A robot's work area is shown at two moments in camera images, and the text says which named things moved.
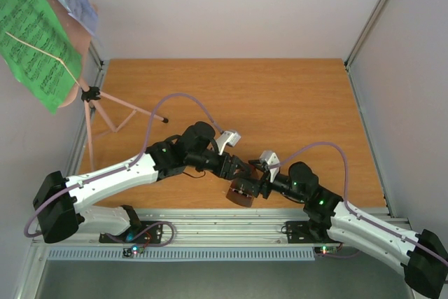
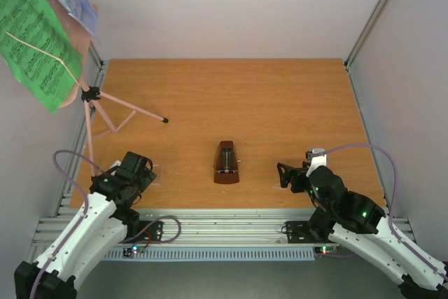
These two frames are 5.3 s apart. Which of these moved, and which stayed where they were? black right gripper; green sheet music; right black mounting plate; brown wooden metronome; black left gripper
Moved: brown wooden metronome; black left gripper; black right gripper
Stayed: right black mounting plate; green sheet music
